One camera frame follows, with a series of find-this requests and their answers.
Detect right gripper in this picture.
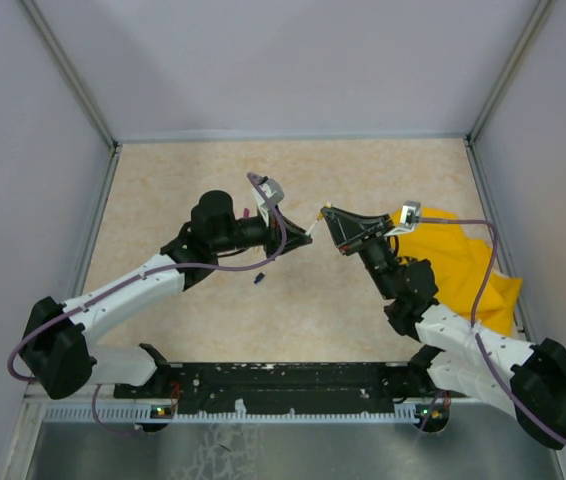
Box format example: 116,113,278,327
322,205,399,300

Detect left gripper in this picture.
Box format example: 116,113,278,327
212,205,312,261

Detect white pen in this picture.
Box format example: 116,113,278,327
305,213,323,237

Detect blue pen cap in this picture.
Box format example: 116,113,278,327
254,272,265,285

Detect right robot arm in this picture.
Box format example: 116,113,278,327
321,202,566,450

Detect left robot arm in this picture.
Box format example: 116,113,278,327
7,188,312,400

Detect yellow cloth bag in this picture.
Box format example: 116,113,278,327
390,224,523,336

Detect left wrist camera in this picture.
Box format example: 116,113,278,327
247,172,285,225

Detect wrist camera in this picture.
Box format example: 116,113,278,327
247,172,285,225
385,201,422,237

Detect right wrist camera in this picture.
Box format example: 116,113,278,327
385,201,422,237

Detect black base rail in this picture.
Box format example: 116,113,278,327
114,362,436,415

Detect white slotted cable duct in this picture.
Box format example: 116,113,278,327
42,402,449,425

